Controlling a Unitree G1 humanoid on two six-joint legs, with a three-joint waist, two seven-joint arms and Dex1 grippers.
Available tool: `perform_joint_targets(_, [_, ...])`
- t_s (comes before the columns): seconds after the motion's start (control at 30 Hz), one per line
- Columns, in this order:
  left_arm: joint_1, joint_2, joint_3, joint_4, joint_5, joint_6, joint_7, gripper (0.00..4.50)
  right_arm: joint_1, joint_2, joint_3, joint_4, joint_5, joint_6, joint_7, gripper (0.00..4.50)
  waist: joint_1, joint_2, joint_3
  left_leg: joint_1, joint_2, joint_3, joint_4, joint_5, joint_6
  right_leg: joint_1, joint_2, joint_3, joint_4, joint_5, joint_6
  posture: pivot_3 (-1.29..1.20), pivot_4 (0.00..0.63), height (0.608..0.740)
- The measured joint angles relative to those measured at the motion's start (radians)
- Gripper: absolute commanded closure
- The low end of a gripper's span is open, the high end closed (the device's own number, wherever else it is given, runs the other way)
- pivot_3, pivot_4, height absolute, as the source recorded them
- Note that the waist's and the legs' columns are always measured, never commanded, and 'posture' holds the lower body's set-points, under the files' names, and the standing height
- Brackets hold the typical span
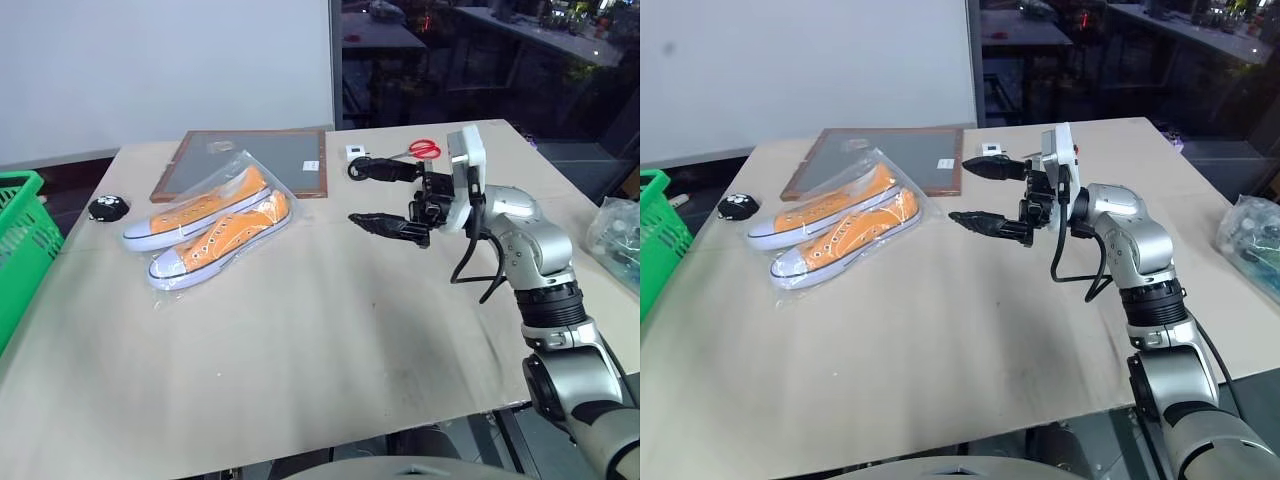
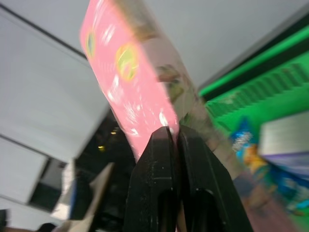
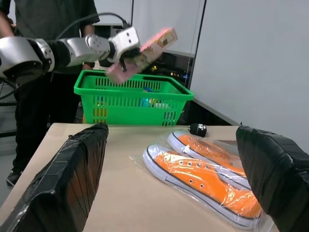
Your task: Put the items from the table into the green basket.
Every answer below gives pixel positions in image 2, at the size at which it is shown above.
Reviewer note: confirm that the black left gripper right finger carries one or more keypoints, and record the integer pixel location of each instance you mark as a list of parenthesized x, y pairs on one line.
[(205, 178)]

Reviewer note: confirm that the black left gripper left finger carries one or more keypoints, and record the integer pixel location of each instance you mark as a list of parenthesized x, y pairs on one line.
[(149, 178)]

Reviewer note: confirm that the pink snack box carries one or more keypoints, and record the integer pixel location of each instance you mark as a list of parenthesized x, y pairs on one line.
[(135, 72)]

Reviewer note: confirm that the green plastic basket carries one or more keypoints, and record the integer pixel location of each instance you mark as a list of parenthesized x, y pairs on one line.
[(260, 84)]

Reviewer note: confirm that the blue snack bag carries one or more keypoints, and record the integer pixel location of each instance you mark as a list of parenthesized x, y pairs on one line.
[(260, 166)]

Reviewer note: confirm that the cardboard box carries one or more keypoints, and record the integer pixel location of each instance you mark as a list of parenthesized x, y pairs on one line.
[(91, 193)]

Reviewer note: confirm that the grey and purple box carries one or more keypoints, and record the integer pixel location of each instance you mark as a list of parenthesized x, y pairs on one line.
[(286, 137)]

